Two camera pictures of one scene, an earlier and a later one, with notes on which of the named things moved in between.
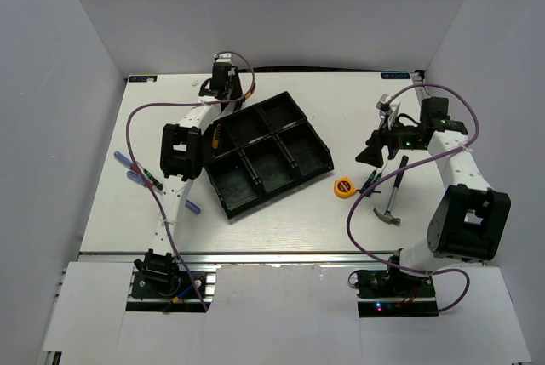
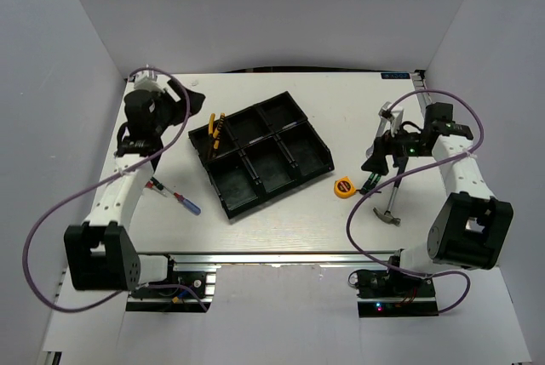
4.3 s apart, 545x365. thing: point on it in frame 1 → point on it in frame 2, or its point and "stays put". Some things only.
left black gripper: x=235 y=79 → x=179 y=107
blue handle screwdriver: x=190 y=205 stays put
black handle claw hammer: x=388 y=215 stays put
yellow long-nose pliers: x=252 y=88 → x=210 y=130
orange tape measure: x=344 y=188 stays put
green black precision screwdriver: x=370 y=181 stays put
